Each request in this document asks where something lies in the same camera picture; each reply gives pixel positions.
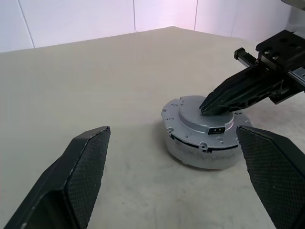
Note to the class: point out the motor stator housing copper windings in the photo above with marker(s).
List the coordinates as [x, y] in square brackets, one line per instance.
[202, 157]

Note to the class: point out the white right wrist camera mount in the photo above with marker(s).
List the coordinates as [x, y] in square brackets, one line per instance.
[296, 21]

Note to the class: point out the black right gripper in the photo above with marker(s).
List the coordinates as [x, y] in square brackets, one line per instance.
[281, 52]

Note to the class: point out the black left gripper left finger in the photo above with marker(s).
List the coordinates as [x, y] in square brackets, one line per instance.
[71, 179]

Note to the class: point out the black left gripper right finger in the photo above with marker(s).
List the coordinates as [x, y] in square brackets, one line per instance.
[274, 171]

